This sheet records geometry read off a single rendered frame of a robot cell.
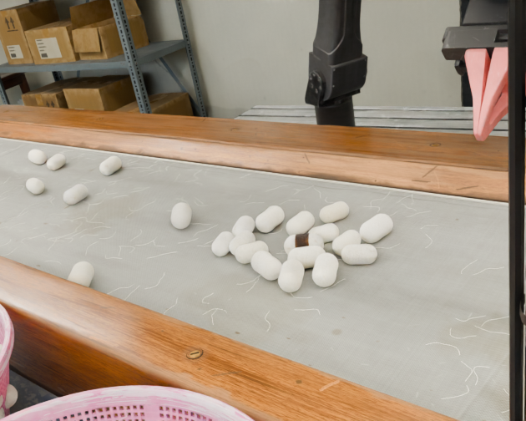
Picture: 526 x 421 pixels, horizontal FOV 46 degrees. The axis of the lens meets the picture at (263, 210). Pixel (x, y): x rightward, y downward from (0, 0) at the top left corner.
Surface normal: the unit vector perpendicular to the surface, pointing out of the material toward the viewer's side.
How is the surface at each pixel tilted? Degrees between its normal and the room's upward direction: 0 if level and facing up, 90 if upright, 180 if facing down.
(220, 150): 45
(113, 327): 0
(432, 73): 90
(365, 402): 0
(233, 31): 90
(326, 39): 81
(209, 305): 0
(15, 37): 90
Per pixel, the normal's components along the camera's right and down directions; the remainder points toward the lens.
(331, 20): -0.83, 0.36
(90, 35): -0.63, 0.27
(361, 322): -0.17, -0.89
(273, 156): -0.55, -0.32
